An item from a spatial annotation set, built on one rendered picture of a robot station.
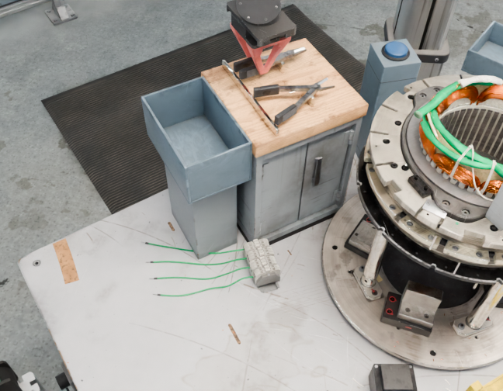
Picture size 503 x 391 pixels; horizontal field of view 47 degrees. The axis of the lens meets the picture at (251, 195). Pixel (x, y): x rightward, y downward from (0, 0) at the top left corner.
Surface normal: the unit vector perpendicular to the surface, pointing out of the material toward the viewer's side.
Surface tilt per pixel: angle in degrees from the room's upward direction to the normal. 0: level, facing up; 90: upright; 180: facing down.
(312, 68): 0
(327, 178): 90
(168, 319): 0
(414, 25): 90
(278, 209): 90
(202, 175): 90
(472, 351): 0
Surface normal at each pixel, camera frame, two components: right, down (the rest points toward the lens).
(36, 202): 0.01, -0.62
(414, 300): -0.34, 0.73
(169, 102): 0.47, 0.69
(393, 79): 0.22, 0.77
